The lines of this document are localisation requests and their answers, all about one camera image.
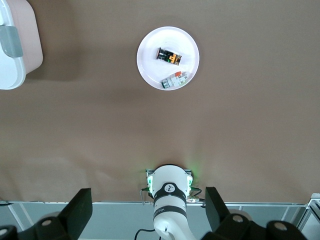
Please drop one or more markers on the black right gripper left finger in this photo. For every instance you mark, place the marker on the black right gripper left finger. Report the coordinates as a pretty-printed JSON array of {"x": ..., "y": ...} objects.
[{"x": 75, "y": 212}]

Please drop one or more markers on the orange push-button switch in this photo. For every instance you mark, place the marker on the orange push-button switch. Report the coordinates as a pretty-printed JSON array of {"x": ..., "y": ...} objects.
[{"x": 170, "y": 57}]

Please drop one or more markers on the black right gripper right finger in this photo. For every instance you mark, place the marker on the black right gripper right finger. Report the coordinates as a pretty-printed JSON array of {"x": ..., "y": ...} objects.
[{"x": 220, "y": 215}]

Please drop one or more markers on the pink round plate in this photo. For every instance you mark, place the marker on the pink round plate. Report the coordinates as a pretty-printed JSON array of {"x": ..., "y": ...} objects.
[{"x": 150, "y": 62}]

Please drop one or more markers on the white green push-button switch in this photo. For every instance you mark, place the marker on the white green push-button switch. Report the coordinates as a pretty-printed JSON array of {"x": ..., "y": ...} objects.
[{"x": 175, "y": 80}]

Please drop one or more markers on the pink box with white lid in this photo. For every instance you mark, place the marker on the pink box with white lid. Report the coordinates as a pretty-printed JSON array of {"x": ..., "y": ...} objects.
[{"x": 27, "y": 37}]

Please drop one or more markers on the aluminium frame post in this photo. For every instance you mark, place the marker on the aluminium frame post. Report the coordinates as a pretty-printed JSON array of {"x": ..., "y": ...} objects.
[{"x": 312, "y": 207}]

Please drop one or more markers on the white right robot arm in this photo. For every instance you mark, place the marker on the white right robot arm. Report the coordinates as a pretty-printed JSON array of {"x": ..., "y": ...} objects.
[{"x": 170, "y": 210}]

